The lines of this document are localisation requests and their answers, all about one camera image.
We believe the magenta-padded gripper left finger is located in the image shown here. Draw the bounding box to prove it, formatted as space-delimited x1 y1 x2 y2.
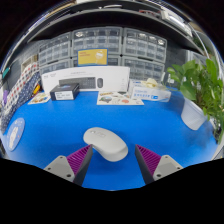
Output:
43 143 94 187

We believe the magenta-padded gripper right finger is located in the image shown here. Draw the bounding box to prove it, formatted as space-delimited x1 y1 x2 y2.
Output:
134 143 184 186

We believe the white computer mouse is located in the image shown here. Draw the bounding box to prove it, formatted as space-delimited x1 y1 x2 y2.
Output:
82 126 129 163

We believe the white and blue tissue box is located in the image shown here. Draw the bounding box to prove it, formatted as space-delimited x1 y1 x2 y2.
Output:
127 78 172 103

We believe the small black box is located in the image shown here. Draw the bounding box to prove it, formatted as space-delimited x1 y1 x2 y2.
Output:
49 82 81 102

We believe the green plant in white pot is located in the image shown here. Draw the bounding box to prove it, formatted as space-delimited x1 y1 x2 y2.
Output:
166 58 224 144

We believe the red blue checked cloth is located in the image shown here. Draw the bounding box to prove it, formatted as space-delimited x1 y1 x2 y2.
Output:
3 62 40 111

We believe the purple soft toy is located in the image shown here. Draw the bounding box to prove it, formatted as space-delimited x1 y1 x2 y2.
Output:
2 89 10 104

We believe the long white keyboard box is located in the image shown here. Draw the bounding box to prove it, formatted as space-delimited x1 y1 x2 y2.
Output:
41 65 131 94

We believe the beige woven basket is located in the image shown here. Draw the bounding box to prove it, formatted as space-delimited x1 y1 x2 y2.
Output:
21 54 38 73

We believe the dark shelf unit with items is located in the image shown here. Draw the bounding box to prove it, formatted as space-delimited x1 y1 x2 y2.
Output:
19 0 206 56

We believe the yellow card with blue frame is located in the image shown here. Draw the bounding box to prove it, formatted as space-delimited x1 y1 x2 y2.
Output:
77 48 109 67

